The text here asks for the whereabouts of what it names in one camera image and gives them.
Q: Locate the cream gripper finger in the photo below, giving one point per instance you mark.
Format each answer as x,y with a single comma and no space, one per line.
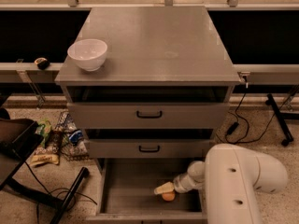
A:
164,188

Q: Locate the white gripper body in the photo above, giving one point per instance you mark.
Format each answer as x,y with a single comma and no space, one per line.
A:
179,184

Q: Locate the orange fruit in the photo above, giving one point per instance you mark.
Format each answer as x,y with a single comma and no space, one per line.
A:
169,196

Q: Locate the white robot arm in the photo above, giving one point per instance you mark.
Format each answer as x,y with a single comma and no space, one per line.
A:
230,176

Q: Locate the grey open bottom drawer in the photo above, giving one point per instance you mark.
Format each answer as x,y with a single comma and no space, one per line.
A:
126,194

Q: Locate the grey drawer cabinet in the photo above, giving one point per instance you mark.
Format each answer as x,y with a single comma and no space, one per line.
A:
155,55

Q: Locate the grey middle drawer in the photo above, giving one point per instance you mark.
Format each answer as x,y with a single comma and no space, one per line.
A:
148,148

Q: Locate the grey top drawer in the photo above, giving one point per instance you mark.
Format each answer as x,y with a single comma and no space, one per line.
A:
124,116

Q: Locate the black stand base with wheel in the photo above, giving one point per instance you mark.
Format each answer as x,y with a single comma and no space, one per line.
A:
282,117

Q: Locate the yellow snack bag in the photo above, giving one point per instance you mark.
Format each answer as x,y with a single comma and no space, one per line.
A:
45,155

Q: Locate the white ceramic bowl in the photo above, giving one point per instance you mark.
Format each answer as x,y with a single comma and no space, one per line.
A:
88,54

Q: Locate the black chair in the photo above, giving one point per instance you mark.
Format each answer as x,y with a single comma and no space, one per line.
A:
19,139

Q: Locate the black yellow tape measure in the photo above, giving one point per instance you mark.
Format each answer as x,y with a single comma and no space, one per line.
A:
42,63

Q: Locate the wire basket with snacks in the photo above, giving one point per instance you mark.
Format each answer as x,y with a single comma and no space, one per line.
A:
73,144

